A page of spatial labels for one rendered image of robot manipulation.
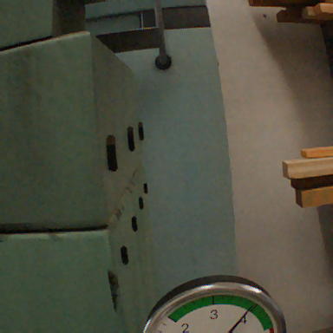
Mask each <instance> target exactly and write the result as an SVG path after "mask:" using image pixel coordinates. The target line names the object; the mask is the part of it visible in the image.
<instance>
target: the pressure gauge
mask: <svg viewBox="0 0 333 333"><path fill-rule="evenodd" d="M252 304H253V306H252V307H251V305H252ZM250 307H251V309H250V310H249V308H250ZM248 310H249V311H248ZM247 311H248V313H247V314H246V315H245V316H244V317H243V319H242V320H241V322H240V323H239V325H238V326H237V327H236V329H234V331H233V332H232V333H286V332H287V331H286V323H285V320H284V314H283V313H282V311H281V309H280V308H279V306H278V304H276V302H275V301H274V300H273V298H271V296H270V293H268V291H266V290H265V289H264V288H263V287H261V286H260V285H258V284H256V283H254V282H253V281H251V280H249V279H246V278H243V277H237V276H230V275H210V276H206V277H200V278H195V279H193V280H190V281H188V282H186V283H184V284H182V285H178V286H176V287H175V288H174V289H173V290H171V291H169V292H168V293H167V294H166V295H165V296H164V297H162V298H161V299H160V301H158V303H157V304H156V305H155V306H154V307H153V308H152V311H151V312H150V314H149V315H148V317H147V320H146V321H147V322H146V324H145V327H144V329H143V331H142V333H227V332H229V330H231V329H232V327H233V325H234V324H235V323H236V322H237V321H238V320H239V319H240V318H241V317H242V316H243V315H244V314H245V313H246V312H247Z"/></svg>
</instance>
